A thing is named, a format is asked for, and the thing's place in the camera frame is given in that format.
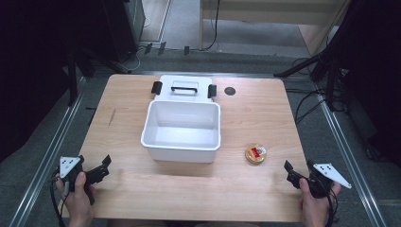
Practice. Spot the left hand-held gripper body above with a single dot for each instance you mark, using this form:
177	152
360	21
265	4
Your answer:
70	165

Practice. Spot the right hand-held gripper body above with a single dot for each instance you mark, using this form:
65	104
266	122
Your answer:
320	186

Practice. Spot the small red yellow toy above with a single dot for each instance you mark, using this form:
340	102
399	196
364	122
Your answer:
255	153

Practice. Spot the white plastic storage box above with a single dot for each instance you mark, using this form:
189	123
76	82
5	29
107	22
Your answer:
181	135

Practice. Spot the person's right hand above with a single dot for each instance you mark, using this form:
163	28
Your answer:
315	209

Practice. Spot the person's left hand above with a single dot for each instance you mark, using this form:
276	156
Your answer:
78	205

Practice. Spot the black metal stand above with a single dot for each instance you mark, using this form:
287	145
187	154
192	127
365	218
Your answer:
73	78

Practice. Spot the black round table grommet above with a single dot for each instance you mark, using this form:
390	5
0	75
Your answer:
230	91

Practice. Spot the black tripod stand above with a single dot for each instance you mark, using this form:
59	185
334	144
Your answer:
327	56

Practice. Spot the black floor plug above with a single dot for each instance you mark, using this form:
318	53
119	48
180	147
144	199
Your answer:
148	48

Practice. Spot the black cabinet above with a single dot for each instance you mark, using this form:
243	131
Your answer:
126	25

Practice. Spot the light wooden bench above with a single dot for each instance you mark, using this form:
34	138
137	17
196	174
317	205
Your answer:
268	12

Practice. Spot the metal floor rail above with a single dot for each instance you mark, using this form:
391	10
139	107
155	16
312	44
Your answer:
350	157
47	157

